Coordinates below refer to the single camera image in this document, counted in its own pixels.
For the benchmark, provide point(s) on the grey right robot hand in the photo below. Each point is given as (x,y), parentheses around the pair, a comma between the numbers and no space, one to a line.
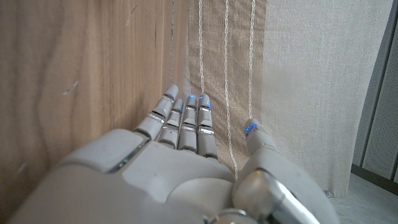
(161,174)

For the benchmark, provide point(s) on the grey tape strip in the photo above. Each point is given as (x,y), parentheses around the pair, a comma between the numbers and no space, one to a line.
(171,40)

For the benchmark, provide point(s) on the beige striped fabric backdrop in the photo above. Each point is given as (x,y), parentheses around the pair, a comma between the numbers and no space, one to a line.
(304,77)

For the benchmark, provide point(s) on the grey perforated panel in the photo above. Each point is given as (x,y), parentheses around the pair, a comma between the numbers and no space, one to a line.
(381,118)

